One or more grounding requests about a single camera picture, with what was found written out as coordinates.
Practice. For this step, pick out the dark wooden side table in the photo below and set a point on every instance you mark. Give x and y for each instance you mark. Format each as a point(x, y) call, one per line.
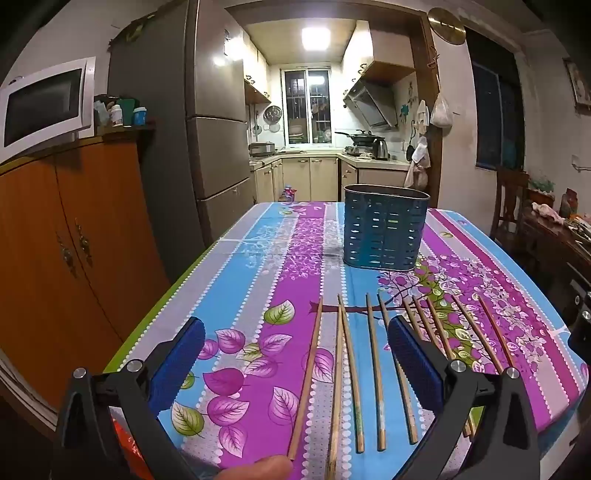
point(554, 249)

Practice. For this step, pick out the dark red jar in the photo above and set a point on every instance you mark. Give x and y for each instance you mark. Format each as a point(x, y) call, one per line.
point(569, 203)

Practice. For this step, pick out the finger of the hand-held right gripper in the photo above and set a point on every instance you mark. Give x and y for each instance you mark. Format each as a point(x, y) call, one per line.
point(582, 323)

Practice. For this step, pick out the pink cloth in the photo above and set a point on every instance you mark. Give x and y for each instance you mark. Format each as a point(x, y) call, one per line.
point(547, 210)

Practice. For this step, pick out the black wok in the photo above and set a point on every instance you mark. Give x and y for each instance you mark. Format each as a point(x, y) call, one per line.
point(360, 137)

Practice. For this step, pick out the white plastic bottle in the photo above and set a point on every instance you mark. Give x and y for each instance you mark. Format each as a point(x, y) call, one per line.
point(117, 115)

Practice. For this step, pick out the orange wooden cabinet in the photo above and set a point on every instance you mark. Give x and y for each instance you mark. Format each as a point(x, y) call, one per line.
point(78, 258)

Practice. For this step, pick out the hanging round strainer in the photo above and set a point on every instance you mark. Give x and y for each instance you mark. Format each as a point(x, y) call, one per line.
point(273, 113)

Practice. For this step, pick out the floral striped tablecloth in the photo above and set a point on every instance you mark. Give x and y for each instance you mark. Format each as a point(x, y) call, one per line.
point(286, 286)

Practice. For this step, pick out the blue slotted utensil holder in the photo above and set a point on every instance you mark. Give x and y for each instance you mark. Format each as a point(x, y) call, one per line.
point(385, 226)

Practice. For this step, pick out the round gold wall clock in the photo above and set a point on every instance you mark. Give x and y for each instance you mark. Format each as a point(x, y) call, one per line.
point(445, 25)

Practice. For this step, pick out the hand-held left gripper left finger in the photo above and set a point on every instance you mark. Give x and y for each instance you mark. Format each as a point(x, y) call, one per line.
point(184, 357)

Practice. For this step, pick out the white microwave oven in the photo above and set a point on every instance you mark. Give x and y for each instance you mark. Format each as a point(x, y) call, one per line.
point(41, 108)

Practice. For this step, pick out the green box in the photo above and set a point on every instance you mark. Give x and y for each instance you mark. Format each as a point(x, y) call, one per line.
point(128, 105)

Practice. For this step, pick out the square ceiling light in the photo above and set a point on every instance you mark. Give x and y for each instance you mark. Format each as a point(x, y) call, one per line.
point(315, 39)

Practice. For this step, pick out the blue lidded jar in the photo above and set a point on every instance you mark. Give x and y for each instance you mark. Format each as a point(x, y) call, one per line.
point(140, 116)

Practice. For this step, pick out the white hanging plastic bag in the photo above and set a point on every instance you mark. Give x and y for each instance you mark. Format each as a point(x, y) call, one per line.
point(441, 113)

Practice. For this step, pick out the wooden chair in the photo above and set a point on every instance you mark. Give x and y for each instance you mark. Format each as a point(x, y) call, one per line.
point(508, 203)

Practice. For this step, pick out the barred kitchen window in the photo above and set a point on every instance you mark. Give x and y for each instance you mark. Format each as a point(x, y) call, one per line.
point(307, 106)

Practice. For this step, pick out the grey refrigerator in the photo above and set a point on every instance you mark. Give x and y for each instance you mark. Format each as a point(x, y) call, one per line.
point(217, 152)

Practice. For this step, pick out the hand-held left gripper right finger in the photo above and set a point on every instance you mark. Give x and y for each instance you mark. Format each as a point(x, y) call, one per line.
point(415, 364)

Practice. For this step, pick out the cream kitchen base cabinets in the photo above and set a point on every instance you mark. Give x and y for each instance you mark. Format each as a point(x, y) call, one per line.
point(309, 177)

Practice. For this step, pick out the steel range hood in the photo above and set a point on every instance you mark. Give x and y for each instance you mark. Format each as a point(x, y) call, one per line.
point(371, 104)

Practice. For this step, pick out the cream kitchen wall cabinets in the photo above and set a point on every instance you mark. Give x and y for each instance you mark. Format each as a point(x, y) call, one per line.
point(364, 55)

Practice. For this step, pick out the dark window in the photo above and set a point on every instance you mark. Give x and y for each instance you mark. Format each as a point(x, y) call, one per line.
point(498, 110)

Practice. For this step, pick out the framed wall picture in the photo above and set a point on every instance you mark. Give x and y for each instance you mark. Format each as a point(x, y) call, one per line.
point(579, 85)

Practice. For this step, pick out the bunch of wooden chopsticks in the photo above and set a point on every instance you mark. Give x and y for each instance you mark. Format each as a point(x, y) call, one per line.
point(375, 369)

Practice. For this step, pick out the person's left hand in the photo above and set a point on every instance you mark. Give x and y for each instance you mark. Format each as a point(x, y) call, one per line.
point(258, 468)

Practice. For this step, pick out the steel kettle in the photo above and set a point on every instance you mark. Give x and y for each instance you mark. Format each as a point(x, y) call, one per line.
point(381, 149)

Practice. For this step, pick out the steel cooking pot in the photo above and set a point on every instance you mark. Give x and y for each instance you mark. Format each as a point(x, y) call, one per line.
point(262, 149)

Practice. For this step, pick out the hanging cloth bags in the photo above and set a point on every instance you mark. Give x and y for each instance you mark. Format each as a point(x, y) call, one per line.
point(419, 152)

